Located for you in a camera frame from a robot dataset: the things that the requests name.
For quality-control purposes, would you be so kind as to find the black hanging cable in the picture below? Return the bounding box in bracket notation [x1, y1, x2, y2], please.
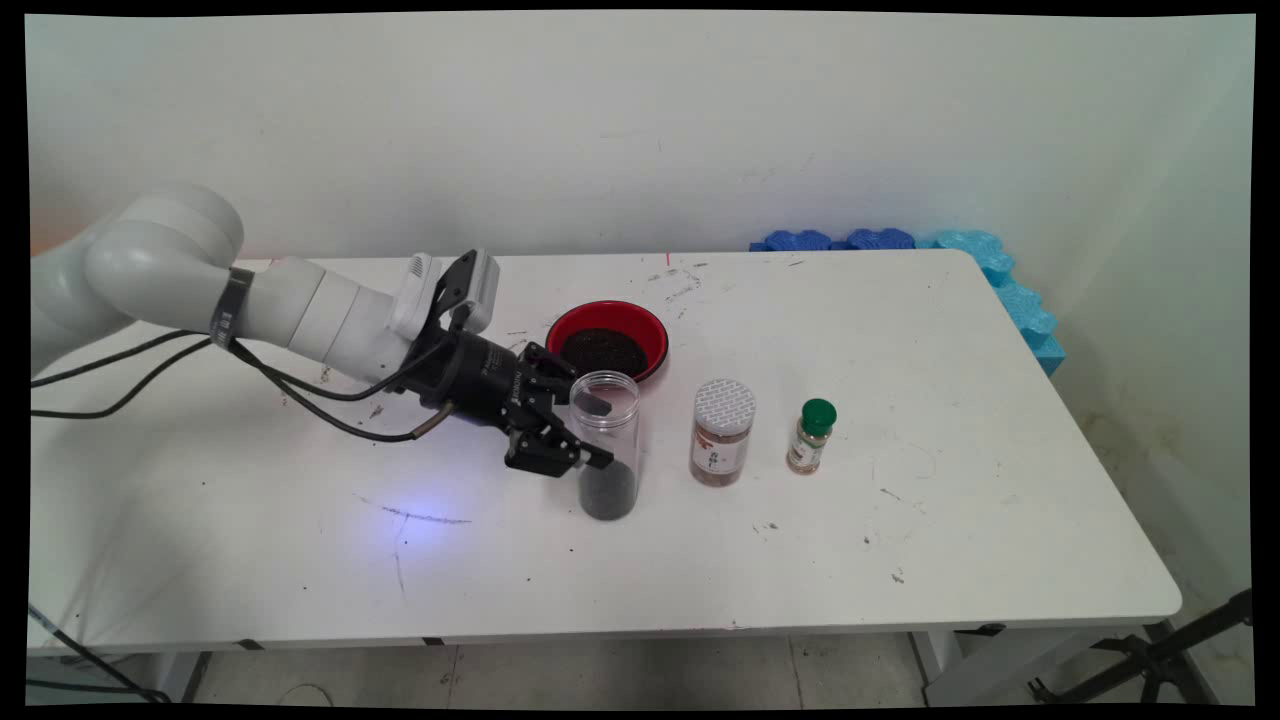
[28, 603, 173, 702]

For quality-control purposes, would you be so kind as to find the black tripod stand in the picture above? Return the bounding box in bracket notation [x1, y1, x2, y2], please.
[1028, 590, 1254, 706]

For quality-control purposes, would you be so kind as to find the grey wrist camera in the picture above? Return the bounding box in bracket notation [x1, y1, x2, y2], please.
[432, 249, 502, 338]

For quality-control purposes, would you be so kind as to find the white table leg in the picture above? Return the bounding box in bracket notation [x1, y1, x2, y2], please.
[910, 628, 1151, 707]

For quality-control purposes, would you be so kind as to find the black velcro strap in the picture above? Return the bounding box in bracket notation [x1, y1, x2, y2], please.
[208, 266, 256, 350]

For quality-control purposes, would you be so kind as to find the red bowl with black seeds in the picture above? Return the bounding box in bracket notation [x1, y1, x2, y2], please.
[545, 300, 670, 387]

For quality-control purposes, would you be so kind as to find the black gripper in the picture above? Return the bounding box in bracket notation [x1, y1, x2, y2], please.
[400, 328, 615, 479]

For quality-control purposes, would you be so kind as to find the light blue foam block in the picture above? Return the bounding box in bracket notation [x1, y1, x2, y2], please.
[918, 229, 1068, 379]

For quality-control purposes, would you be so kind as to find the small spice bottle green cap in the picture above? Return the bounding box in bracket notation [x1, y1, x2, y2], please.
[786, 398, 839, 477]

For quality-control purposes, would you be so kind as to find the spice jar with white lid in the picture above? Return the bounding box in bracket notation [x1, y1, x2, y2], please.
[689, 378, 758, 489]

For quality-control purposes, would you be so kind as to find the clear jar with black seeds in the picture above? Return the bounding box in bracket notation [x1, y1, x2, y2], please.
[567, 370, 642, 523]

